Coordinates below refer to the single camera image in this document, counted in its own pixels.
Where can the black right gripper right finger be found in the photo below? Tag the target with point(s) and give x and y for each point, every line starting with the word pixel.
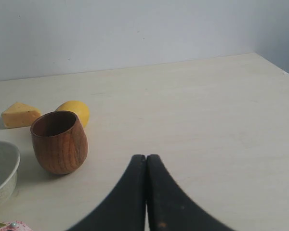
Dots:
pixel 169 207

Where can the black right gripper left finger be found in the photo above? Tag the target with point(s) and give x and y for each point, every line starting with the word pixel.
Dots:
pixel 124 208

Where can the brown wooden cup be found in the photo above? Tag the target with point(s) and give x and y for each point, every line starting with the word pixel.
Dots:
pixel 59 142

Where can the pink strawberry cupcake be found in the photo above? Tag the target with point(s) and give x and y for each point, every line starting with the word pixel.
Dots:
pixel 14 226

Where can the yellow lemon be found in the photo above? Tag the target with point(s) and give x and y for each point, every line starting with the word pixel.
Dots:
pixel 77 107

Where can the white ceramic bowl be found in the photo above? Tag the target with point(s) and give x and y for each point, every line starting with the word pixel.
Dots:
pixel 9 163

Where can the yellow cheese wedge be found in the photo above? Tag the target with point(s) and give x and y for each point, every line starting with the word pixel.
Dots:
pixel 20 115

